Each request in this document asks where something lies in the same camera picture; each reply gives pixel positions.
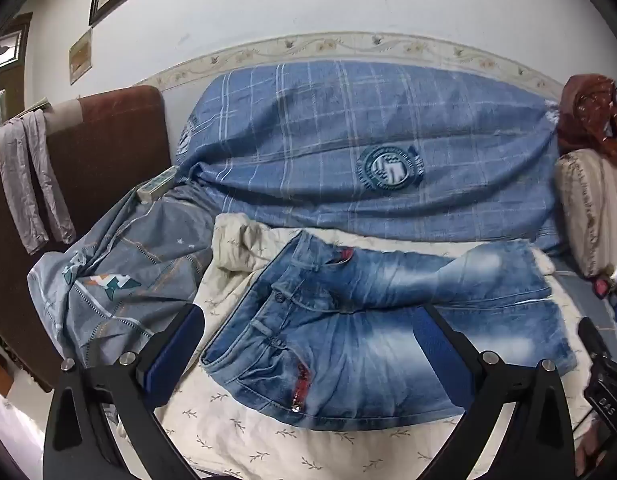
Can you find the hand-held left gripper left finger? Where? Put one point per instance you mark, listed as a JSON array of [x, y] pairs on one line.
[[176, 355]]

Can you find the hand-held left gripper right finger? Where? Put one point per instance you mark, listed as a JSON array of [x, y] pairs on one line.
[[436, 355]]

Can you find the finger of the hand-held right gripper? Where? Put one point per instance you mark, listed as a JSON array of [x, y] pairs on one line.
[[605, 400]]

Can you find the blue denim pants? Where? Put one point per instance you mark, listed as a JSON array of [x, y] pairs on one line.
[[338, 340]]

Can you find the person's right hand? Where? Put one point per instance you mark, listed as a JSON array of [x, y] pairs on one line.
[[588, 452]]

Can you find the cream leaf-print bed sheet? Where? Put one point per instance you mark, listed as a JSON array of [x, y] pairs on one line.
[[228, 410]]

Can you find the grey printed quilt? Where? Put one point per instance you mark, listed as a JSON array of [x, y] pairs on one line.
[[138, 270]]

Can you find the grey-blue bed sheet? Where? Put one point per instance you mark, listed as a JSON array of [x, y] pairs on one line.
[[568, 290]]

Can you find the small pale green box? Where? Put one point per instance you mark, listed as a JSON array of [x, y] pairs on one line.
[[156, 186]]

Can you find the striped floral pillow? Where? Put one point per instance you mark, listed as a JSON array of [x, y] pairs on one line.
[[598, 210]]

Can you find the brown upholstered headboard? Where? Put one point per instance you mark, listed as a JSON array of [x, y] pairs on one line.
[[103, 150]]

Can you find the blue plaid blanket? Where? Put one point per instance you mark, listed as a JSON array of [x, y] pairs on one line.
[[313, 160]]

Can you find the grey hanging cloth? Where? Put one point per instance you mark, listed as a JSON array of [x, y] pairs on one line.
[[18, 185]]

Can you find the red-brown patterned scarf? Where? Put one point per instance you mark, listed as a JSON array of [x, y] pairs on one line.
[[588, 110]]

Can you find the small framed picture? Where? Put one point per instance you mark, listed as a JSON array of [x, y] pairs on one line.
[[81, 57]]

